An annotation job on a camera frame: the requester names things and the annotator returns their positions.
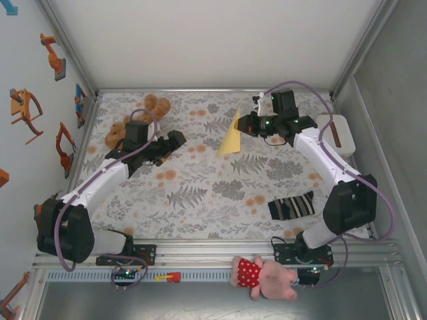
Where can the yellow paper sheet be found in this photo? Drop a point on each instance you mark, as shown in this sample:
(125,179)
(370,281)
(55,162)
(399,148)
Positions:
(230,143)

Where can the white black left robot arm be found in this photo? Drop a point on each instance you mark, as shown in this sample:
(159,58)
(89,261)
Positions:
(100,180)

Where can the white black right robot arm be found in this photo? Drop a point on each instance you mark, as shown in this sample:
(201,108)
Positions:
(320,156)

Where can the brown teddy bear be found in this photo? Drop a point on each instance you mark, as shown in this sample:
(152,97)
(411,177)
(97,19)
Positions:
(160,106)

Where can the white tissue box brown slot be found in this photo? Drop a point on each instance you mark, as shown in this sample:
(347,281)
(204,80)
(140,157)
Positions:
(343,133)

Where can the floral patterned table mat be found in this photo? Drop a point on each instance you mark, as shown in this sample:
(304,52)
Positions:
(200,213)

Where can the black white striped sock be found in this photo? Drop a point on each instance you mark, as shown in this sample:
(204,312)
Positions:
(290,208)

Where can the pink plush pig red dress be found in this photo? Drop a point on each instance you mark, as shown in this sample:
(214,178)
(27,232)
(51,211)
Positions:
(267,276)

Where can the thin aluminium frame rail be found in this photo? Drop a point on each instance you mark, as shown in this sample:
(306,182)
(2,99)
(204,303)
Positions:
(213,90)

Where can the slim aluminium side rail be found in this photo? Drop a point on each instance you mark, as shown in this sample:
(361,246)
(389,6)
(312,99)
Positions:
(81,150)

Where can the blue orange wall sticker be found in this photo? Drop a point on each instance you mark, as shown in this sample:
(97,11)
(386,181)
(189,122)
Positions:
(79,100)

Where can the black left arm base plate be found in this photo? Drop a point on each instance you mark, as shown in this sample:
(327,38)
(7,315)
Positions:
(148,253)

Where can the wide grooved aluminium rail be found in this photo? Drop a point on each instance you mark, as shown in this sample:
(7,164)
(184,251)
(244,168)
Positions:
(207,250)

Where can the aluminium frame post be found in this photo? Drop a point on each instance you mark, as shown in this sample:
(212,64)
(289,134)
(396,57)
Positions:
(72,50)
(362,50)

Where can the orange curved gripper wall sticker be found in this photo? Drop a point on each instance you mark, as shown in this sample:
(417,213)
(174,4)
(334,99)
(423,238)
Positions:
(20,108)

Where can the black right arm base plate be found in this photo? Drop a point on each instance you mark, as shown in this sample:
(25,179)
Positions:
(283,253)

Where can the orange block wall sticker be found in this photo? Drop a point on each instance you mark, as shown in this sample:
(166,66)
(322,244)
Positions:
(3,178)

